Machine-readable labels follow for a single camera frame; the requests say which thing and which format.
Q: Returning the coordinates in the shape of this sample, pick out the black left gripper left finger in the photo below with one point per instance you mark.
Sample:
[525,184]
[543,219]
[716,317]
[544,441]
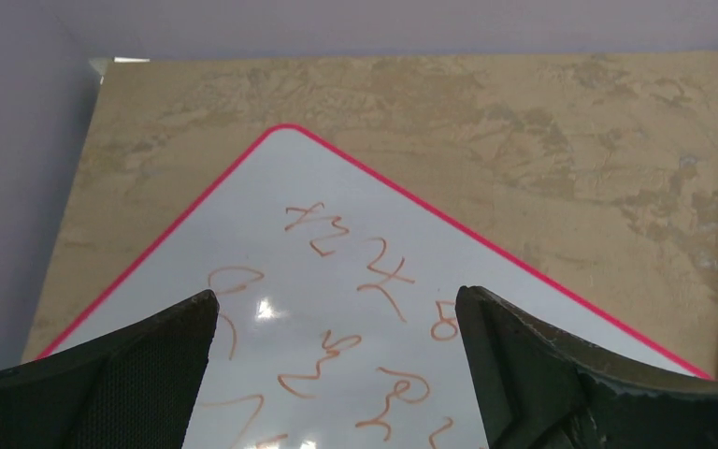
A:
[135,387]

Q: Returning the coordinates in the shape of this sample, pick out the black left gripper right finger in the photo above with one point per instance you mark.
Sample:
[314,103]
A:
[538,386]

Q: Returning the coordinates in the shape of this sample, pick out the white board with pink rim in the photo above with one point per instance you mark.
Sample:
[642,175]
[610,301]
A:
[336,291]

